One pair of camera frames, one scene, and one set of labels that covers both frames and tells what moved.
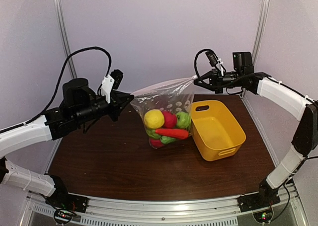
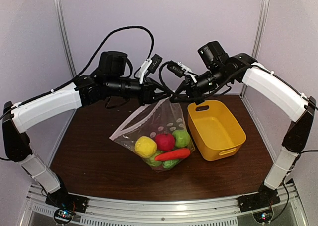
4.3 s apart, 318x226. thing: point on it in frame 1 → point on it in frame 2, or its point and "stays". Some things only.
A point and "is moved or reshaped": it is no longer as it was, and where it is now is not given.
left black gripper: [117, 104] → [147, 96]
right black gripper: [216, 81] → [193, 94]
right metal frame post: [263, 23] stays
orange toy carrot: [175, 133] → [178, 154]
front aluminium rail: [103, 211] stays
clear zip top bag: [167, 109] is moved or reshaped
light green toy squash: [151, 132] → [153, 162]
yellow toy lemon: [153, 118] → [145, 146]
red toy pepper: [156, 142] → [158, 169]
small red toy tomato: [170, 119] → [165, 141]
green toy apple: [184, 120] → [182, 138]
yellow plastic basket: [217, 133] stays
